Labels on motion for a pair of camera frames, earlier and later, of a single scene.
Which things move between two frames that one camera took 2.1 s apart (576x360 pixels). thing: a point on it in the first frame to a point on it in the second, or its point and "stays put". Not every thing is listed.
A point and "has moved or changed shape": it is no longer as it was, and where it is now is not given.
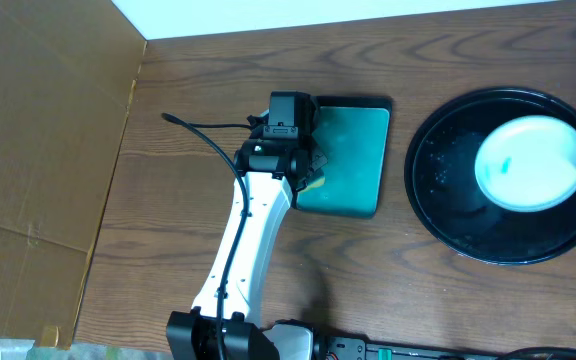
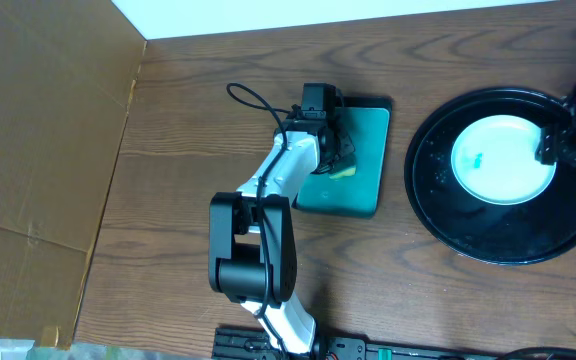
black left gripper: x=311 y=170 to x=343 y=145
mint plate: x=530 y=163 has moved or changed shape
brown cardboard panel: x=50 y=87 stays put
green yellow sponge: x=318 y=183 to x=344 y=172
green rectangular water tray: x=353 y=135 stays put
